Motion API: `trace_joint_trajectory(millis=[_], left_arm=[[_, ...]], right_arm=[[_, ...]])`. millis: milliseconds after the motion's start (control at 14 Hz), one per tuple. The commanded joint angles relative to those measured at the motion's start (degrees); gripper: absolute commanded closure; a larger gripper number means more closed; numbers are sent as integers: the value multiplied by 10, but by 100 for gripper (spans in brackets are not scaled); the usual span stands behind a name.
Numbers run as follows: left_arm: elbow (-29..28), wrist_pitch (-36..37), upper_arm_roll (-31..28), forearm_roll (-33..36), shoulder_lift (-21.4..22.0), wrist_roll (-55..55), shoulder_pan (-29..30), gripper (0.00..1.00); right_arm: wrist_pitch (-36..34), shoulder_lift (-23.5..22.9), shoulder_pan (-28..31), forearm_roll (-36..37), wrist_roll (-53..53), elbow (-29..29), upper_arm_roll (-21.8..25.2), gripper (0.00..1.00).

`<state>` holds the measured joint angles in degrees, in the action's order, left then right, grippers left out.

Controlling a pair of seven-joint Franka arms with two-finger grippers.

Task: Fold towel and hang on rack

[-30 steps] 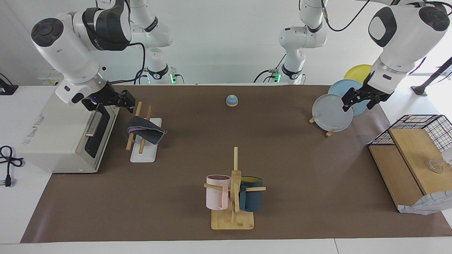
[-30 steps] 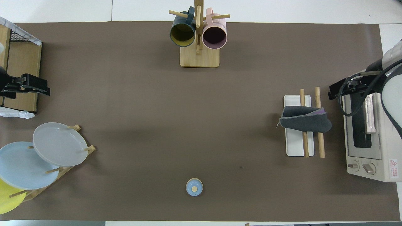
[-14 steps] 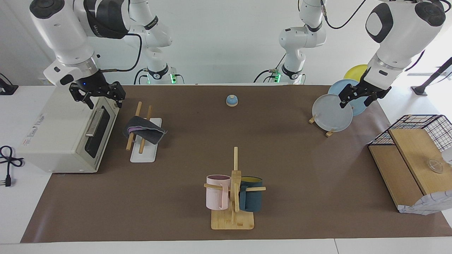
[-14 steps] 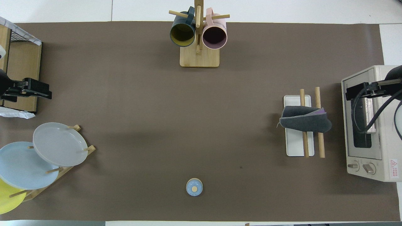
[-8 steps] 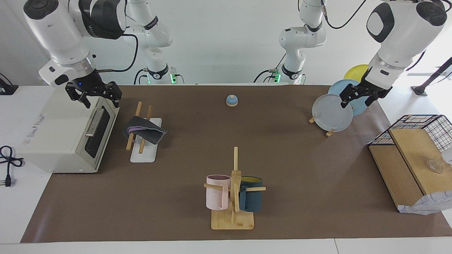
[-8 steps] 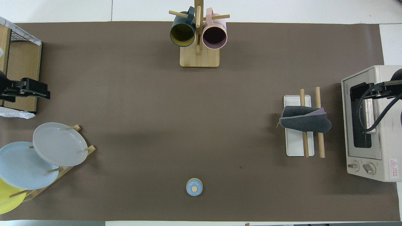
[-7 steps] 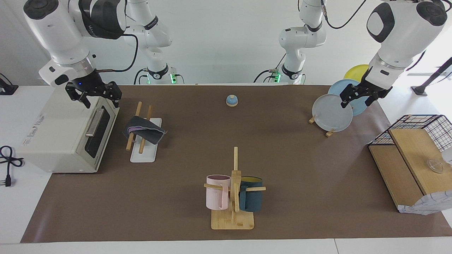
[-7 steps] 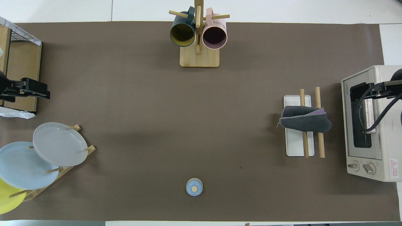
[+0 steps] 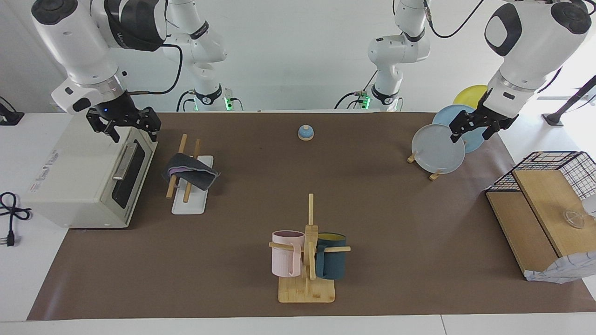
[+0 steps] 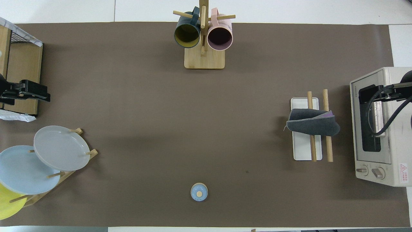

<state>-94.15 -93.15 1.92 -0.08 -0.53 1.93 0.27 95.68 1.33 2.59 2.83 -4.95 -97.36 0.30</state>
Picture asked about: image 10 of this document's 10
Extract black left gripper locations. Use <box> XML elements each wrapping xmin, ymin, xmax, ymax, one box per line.
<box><xmin>0</xmin><ymin>74</ymin><xmax>51</xmax><ymax>105</ymax></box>

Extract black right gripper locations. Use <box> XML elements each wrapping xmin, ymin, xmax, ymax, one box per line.
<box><xmin>359</xmin><ymin>70</ymin><xmax>412</xmax><ymax>103</ymax></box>

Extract purple and grey towel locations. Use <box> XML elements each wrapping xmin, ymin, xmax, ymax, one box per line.
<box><xmin>283</xmin><ymin>109</ymin><xmax>341</xmax><ymax>136</ymax></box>

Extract white towel rack wooden bars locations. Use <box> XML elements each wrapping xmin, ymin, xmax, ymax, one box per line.
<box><xmin>291</xmin><ymin>89</ymin><xmax>334</xmax><ymax>162</ymax></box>

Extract wooden plate rack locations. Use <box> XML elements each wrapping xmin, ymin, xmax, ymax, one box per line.
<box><xmin>9</xmin><ymin>128</ymin><xmax>99</xmax><ymax>207</ymax></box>

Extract wooden shelf unit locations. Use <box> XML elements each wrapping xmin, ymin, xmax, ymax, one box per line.
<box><xmin>0</xmin><ymin>17</ymin><xmax>43</xmax><ymax>122</ymax></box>

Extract beige toaster oven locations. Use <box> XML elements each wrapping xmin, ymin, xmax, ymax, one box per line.
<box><xmin>350</xmin><ymin>67</ymin><xmax>412</xmax><ymax>187</ymax></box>

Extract grey plate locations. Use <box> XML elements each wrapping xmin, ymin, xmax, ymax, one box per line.
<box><xmin>33</xmin><ymin>125</ymin><xmax>91</xmax><ymax>171</ymax></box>

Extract light blue plate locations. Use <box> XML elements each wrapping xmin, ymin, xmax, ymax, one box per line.
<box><xmin>0</xmin><ymin>145</ymin><xmax>61</xmax><ymax>195</ymax></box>

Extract yellow plate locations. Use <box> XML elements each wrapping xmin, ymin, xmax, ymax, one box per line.
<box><xmin>0</xmin><ymin>183</ymin><xmax>28</xmax><ymax>221</ymax></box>

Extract pink mug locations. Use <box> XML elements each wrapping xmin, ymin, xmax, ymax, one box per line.
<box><xmin>207</xmin><ymin>8</ymin><xmax>233</xmax><ymax>51</ymax></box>

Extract dark teal mug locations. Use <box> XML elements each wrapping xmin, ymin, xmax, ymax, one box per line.
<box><xmin>174</xmin><ymin>6</ymin><xmax>201</xmax><ymax>49</ymax></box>

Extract brown table mat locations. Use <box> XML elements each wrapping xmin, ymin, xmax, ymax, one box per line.
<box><xmin>0</xmin><ymin>22</ymin><xmax>411</xmax><ymax>227</ymax></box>

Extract wooden mug tree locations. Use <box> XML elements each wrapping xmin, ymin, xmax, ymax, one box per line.
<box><xmin>173</xmin><ymin>0</ymin><xmax>236</xmax><ymax>70</ymax></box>

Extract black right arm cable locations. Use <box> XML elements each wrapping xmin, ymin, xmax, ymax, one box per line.
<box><xmin>367</xmin><ymin>85</ymin><xmax>412</xmax><ymax>137</ymax></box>

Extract black wire basket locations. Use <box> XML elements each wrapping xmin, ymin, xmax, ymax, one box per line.
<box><xmin>10</xmin><ymin>30</ymin><xmax>27</xmax><ymax>44</ymax></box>

